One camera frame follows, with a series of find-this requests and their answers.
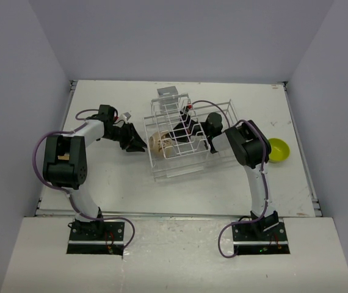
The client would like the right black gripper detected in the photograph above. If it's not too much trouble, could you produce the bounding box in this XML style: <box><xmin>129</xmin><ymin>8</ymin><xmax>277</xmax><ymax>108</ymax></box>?
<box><xmin>167</xmin><ymin>115</ymin><xmax>212</xmax><ymax>144</ymax></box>

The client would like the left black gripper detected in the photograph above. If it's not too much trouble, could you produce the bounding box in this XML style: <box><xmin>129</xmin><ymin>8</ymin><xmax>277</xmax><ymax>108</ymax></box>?
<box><xmin>103</xmin><ymin>123</ymin><xmax>148</xmax><ymax>152</ymax></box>

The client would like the white wire dish rack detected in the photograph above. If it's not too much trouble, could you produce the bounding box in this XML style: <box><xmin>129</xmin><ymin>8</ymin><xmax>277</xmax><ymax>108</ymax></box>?
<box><xmin>143</xmin><ymin>93</ymin><xmax>237</xmax><ymax>181</ymax></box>

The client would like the beige bowl with drawing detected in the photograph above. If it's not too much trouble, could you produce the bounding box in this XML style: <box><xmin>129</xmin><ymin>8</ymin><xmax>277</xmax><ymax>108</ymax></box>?
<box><xmin>148</xmin><ymin>131</ymin><xmax>173</xmax><ymax>158</ymax></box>

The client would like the yellow-green bowl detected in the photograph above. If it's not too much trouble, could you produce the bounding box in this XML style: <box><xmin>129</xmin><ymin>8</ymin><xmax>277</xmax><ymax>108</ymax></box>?
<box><xmin>269</xmin><ymin>138</ymin><xmax>290</xmax><ymax>163</ymax></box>

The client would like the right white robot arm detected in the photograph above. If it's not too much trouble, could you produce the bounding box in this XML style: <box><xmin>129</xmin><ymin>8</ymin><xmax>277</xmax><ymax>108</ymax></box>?
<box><xmin>163</xmin><ymin>112</ymin><xmax>278</xmax><ymax>240</ymax></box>

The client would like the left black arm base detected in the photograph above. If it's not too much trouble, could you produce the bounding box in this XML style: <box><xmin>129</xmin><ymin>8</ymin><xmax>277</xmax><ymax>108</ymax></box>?
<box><xmin>67</xmin><ymin>220</ymin><xmax>125</xmax><ymax>256</ymax></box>

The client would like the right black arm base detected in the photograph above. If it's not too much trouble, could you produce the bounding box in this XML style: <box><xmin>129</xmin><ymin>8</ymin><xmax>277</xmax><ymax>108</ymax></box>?
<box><xmin>231</xmin><ymin>220</ymin><xmax>291</xmax><ymax>256</ymax></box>

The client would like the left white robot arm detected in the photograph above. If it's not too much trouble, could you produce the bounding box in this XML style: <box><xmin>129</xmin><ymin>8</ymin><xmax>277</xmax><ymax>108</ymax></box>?
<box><xmin>32</xmin><ymin>105</ymin><xmax>147</xmax><ymax>240</ymax></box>

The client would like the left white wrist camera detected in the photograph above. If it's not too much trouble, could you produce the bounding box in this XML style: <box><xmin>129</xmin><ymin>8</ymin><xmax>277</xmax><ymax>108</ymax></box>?
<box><xmin>119</xmin><ymin>112</ymin><xmax>131</xmax><ymax>121</ymax></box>

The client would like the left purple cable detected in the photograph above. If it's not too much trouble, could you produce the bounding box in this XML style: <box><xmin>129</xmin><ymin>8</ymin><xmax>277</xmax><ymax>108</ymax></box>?
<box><xmin>33</xmin><ymin>108</ymin><xmax>137</xmax><ymax>254</ymax></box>

